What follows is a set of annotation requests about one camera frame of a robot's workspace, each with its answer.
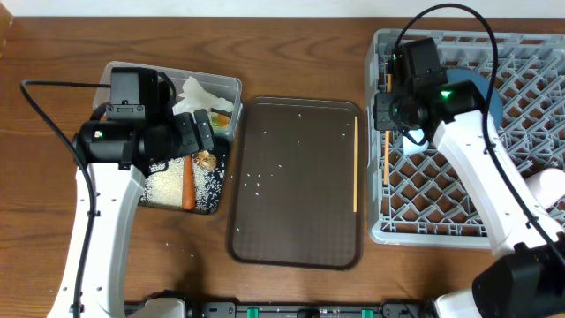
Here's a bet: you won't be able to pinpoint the spilled rice pile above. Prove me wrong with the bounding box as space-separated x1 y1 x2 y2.
140 154 227 213

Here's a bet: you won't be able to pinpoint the snack wrapper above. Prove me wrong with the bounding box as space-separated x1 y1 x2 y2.
209 111 230 129

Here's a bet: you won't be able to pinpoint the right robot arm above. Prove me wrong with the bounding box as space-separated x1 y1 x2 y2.
373 38 564 317

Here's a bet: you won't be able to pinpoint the wooden chopsticks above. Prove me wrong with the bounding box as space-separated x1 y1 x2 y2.
383 74 392 186

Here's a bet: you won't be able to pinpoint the white paper napkin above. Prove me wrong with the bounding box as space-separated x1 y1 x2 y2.
172 77 234 116

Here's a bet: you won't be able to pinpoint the brown serving tray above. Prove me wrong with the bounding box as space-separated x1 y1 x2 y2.
227 96 366 270

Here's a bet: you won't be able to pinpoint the clear plastic bin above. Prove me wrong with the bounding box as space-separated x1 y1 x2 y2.
100 61 243 141

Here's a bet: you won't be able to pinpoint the dark blue plate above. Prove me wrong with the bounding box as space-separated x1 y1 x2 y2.
447 68 503 128

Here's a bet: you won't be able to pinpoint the pink cup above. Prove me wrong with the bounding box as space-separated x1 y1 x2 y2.
525 168 565 209

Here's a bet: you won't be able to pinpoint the grey dishwasher rack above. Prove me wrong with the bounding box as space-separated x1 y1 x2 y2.
365 29 564 249

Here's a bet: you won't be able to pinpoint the brown food piece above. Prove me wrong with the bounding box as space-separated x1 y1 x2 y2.
193 150 217 171

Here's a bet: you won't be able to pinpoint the black plastic tray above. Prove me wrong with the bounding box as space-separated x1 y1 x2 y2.
139 132 230 216

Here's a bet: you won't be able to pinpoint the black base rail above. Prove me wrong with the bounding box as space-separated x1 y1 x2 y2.
123 299 433 318

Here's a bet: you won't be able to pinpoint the orange carrot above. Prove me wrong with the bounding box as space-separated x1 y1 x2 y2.
182 155 196 210

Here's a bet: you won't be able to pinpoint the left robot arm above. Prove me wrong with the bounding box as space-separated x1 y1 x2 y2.
49 67 214 317

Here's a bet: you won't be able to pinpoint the light blue rice bowl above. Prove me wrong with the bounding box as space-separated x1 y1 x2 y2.
403 129 429 156

